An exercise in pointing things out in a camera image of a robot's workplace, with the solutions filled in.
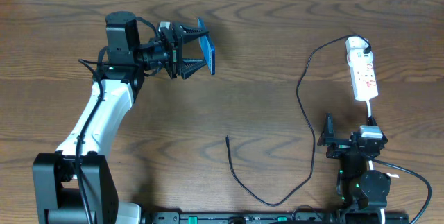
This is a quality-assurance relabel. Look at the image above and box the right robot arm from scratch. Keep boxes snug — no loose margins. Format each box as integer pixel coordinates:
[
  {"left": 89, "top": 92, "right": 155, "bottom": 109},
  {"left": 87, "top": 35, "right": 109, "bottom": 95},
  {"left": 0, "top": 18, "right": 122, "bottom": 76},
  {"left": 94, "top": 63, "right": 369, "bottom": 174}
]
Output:
[{"left": 318, "top": 113, "right": 391, "bottom": 223}]

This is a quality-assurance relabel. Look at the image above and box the black charger cable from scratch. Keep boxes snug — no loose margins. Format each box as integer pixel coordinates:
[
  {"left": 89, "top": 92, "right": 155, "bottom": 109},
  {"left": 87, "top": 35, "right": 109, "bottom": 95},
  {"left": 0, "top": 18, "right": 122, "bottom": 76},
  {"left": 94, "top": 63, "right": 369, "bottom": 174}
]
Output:
[{"left": 225, "top": 33, "right": 373, "bottom": 207}]

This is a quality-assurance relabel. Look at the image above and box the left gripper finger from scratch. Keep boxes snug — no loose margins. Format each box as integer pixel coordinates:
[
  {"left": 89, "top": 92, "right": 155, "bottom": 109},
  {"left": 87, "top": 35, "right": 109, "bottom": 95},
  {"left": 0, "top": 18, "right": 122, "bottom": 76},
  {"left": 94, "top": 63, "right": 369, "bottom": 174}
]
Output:
[
  {"left": 173, "top": 22, "right": 209, "bottom": 44},
  {"left": 180, "top": 59, "right": 207, "bottom": 80}
]

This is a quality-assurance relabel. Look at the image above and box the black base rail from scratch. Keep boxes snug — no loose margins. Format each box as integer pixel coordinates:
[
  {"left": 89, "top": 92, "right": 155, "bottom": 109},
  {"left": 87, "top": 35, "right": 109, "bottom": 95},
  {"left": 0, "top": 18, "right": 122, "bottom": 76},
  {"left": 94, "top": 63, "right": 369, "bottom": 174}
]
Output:
[{"left": 140, "top": 205, "right": 409, "bottom": 224}]

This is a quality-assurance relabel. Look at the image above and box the black camera cable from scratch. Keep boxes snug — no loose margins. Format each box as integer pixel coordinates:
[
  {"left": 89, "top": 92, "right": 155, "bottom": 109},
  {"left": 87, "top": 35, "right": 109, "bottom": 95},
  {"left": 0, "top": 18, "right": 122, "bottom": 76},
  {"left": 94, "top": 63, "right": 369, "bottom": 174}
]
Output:
[
  {"left": 360, "top": 153, "right": 433, "bottom": 224},
  {"left": 74, "top": 16, "right": 160, "bottom": 224}
]

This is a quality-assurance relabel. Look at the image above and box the white power strip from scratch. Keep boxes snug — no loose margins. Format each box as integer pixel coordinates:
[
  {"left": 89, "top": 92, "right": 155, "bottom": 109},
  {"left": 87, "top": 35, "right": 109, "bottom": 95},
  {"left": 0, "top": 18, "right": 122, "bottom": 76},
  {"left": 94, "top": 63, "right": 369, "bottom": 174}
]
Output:
[{"left": 345, "top": 36, "right": 379, "bottom": 101}]

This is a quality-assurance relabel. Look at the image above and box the black right camera cable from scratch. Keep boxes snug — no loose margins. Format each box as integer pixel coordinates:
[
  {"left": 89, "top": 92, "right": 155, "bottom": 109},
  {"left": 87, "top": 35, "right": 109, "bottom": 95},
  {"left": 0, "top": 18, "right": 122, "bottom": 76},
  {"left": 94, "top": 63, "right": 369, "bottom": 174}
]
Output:
[{"left": 360, "top": 153, "right": 433, "bottom": 224}]

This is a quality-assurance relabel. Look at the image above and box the black left camera cable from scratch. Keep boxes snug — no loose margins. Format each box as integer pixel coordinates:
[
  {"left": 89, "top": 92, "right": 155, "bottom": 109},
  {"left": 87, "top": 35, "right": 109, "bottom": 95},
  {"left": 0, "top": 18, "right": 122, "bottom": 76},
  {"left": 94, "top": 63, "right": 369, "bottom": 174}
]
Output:
[{"left": 74, "top": 16, "right": 160, "bottom": 224}]

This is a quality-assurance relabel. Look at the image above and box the blue Galaxy smartphone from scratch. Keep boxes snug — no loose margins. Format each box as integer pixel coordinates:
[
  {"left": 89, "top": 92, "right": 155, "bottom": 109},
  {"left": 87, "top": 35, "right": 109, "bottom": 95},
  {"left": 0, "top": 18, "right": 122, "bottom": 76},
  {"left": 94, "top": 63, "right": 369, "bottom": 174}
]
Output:
[{"left": 198, "top": 33, "right": 216, "bottom": 76}]

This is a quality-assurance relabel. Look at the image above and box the small white paper scrap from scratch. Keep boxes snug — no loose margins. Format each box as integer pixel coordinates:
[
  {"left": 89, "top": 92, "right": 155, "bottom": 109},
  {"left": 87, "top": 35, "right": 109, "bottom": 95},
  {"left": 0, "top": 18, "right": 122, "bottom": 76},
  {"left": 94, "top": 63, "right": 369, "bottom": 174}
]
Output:
[{"left": 386, "top": 173, "right": 400, "bottom": 178}]

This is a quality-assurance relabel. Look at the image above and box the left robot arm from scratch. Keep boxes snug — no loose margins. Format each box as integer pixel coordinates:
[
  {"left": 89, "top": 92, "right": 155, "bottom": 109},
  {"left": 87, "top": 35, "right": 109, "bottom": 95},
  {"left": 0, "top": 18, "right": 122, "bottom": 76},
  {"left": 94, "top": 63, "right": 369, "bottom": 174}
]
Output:
[{"left": 32, "top": 11, "right": 215, "bottom": 223}]

